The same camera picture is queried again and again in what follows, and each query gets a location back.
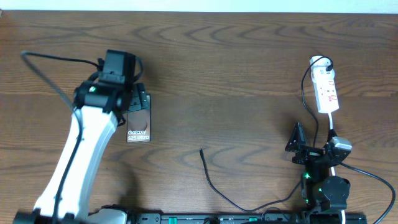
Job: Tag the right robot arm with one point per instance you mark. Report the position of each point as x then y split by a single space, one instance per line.
326 194

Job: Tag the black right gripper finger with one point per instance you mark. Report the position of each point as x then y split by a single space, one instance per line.
331 135
297 139

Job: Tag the white power strip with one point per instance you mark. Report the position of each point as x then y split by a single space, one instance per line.
322 75

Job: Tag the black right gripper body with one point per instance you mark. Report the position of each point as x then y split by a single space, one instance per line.
308 155

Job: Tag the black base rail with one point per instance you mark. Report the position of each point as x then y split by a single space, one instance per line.
156 218

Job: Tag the bronze Galaxy smartphone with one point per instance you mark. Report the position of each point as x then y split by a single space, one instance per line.
139 125

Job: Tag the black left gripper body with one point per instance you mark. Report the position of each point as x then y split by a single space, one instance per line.
132 83

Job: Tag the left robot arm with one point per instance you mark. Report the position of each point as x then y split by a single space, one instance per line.
98 108

